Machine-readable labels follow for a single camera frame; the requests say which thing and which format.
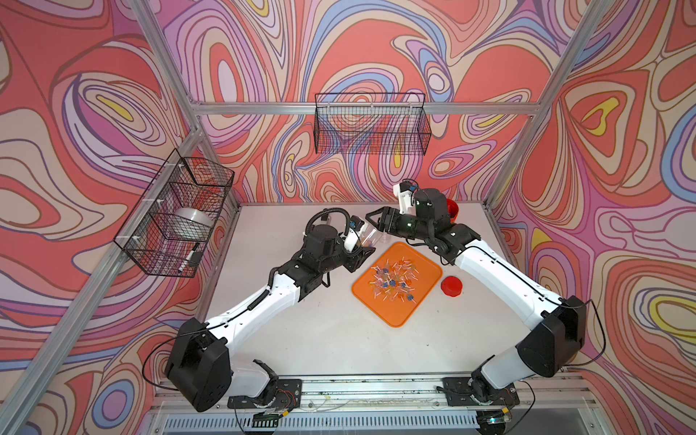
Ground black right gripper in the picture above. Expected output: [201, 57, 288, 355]
[364, 207, 431, 241]

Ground white lid jar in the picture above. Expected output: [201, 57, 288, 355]
[357, 222, 387, 248]

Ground candies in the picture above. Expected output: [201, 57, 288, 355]
[369, 258, 418, 304]

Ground red jar lid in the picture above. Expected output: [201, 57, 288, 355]
[440, 275, 463, 297]

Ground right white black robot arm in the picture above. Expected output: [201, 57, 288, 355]
[365, 181, 587, 405]

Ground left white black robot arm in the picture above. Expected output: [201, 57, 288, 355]
[164, 217, 375, 413]

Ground orange plastic tray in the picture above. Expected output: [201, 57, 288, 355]
[352, 242, 442, 328]

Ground red cup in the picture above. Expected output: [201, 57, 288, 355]
[447, 199, 460, 223]

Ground white roll in basket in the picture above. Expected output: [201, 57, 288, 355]
[167, 208, 213, 241]

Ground black marker in basket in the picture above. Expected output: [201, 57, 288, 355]
[178, 242, 199, 274]

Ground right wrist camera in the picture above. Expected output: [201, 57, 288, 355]
[393, 179, 420, 215]

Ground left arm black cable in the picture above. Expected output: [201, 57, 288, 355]
[303, 207, 352, 236]

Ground back black wire basket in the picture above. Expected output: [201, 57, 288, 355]
[314, 91, 432, 156]

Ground black wire basket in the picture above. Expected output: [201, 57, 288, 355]
[314, 91, 432, 156]
[113, 150, 235, 278]

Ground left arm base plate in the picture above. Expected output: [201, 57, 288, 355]
[228, 378, 303, 411]

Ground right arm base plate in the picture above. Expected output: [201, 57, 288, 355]
[436, 376, 519, 408]

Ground left black wire basket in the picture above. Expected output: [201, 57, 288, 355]
[113, 150, 235, 278]

